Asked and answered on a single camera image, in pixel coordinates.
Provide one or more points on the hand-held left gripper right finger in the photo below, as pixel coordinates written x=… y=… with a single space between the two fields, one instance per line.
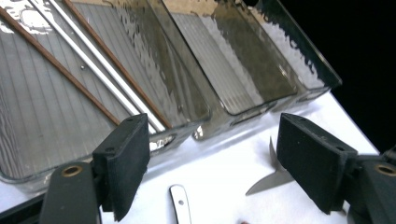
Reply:
x=314 y=161

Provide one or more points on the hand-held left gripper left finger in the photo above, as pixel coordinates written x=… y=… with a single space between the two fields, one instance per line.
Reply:
x=124 y=161

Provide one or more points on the white ceramic spoon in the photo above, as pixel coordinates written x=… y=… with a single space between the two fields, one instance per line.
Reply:
x=180 y=205

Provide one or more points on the clear grey plastic bin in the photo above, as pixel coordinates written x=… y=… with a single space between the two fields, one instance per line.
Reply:
x=46 y=124
x=218 y=68
x=311 y=68

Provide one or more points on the brown wooden chopstick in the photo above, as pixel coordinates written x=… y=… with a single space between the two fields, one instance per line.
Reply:
x=118 y=66
x=56 y=62

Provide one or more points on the white table mat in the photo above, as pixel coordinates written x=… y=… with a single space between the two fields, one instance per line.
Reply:
x=218 y=174

